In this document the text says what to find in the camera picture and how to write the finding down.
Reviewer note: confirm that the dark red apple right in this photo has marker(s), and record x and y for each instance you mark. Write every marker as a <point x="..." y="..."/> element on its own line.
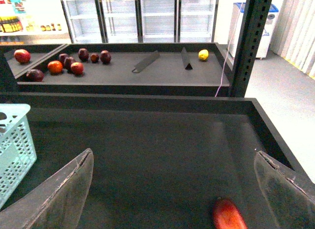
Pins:
<point x="105" y="57"/>

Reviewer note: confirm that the small dark red fruit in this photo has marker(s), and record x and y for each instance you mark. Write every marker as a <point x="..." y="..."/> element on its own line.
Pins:
<point x="94" y="58"/>

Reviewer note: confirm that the red apple far left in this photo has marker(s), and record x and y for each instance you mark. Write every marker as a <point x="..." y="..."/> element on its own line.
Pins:
<point x="22" y="56"/>

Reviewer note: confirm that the dark red apple centre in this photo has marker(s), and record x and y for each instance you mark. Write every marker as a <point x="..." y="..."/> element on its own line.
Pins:
<point x="83" y="54"/>

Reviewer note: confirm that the orange fruit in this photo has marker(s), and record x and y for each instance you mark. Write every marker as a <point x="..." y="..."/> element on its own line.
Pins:
<point x="55" y="67"/>

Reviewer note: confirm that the dark plum front left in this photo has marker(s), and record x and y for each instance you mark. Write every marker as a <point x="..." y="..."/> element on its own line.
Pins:
<point x="35" y="75"/>

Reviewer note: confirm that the black metal post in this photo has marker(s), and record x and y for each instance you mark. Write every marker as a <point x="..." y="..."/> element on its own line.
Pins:
<point x="251" y="31"/>

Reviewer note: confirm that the red apple in tray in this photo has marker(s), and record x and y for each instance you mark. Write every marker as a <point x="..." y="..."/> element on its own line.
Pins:
<point x="77" y="68"/>

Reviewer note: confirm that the red yellow mango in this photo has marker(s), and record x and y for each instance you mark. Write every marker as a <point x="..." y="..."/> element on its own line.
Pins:
<point x="227" y="216"/>

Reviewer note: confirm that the yellow lemon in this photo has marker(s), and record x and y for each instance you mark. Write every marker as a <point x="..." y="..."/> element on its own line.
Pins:
<point x="203" y="55"/>

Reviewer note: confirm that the flat black sign holder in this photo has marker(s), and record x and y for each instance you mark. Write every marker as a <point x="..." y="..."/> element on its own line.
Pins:
<point x="146" y="62"/>

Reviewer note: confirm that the dark red apple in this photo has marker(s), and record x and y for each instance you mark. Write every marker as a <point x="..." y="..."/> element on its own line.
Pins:
<point x="83" y="54"/>
<point x="105" y="57"/>

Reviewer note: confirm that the glass door refrigerator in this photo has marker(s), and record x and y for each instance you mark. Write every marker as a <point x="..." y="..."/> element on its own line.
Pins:
<point x="140" y="21"/>

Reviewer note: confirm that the dark plum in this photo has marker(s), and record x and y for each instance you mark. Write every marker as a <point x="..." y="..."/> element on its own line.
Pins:
<point x="66" y="60"/>
<point x="35" y="75"/>

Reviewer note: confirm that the light blue plastic basket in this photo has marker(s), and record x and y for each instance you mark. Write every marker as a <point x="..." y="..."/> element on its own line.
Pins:
<point x="17" y="151"/>

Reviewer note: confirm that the dark plum behind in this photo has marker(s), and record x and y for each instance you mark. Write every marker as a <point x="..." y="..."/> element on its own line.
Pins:
<point x="66" y="60"/>

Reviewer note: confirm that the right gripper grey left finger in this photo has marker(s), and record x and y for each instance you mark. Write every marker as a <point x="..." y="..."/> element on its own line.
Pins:
<point x="58" y="202"/>

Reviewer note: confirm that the black triangular sign holder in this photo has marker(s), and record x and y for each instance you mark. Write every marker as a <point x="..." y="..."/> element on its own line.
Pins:
<point x="186" y="59"/>

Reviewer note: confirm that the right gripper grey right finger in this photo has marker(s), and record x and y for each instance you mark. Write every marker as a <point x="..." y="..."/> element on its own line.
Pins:
<point x="290" y="196"/>

